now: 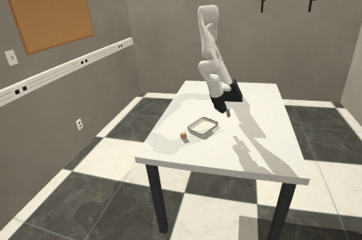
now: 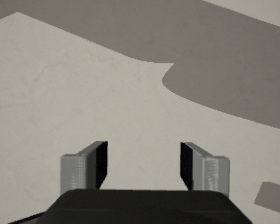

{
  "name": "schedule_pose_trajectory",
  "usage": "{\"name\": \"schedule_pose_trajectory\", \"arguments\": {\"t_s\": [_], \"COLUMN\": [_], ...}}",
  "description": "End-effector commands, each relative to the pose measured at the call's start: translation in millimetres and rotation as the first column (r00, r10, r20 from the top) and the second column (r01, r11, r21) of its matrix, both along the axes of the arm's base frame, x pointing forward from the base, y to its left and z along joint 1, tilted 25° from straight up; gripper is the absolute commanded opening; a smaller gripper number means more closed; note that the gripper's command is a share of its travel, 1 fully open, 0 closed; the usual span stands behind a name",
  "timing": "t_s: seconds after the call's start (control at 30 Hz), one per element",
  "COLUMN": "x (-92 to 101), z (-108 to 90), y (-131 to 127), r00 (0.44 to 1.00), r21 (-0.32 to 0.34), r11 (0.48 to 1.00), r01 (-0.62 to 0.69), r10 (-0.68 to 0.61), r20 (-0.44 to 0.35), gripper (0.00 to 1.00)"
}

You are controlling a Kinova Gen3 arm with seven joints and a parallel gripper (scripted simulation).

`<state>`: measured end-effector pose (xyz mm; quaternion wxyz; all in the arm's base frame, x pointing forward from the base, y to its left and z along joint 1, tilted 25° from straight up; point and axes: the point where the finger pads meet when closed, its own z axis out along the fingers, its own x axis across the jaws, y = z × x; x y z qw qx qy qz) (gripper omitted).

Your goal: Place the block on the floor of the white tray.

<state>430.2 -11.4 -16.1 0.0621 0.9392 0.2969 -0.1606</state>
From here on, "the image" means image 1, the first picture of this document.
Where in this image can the brown block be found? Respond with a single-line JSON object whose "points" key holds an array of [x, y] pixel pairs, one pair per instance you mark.
{"points": [[183, 135]]}

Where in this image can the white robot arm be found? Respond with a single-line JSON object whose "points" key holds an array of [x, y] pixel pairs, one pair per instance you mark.
{"points": [[207, 68]]}

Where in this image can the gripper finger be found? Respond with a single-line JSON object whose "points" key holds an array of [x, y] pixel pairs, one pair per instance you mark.
{"points": [[227, 112]]}

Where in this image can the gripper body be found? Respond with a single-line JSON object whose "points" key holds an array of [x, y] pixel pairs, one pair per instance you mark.
{"points": [[218, 98]]}

